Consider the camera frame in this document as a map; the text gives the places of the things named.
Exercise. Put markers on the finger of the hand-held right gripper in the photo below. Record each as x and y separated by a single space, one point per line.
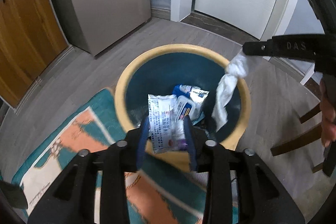
257 48

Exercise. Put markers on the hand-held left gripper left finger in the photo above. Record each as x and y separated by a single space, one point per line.
141 140

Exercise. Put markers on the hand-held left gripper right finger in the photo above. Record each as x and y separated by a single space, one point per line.
190 142

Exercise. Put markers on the white printed packet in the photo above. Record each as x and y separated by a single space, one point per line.
161 124

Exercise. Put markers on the blue wet wipes packet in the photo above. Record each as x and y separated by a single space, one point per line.
194 98

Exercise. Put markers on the white tissue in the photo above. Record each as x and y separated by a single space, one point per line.
225 98

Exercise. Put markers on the blue and yellow trash bin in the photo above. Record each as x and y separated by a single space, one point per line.
147 74

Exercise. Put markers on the person's right hand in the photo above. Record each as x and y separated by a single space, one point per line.
328 124

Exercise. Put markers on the wooden chair legs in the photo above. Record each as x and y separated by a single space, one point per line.
294 144

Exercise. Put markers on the black cup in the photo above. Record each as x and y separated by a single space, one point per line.
11 195

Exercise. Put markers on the wooden cabinet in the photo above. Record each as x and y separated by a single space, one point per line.
23 37

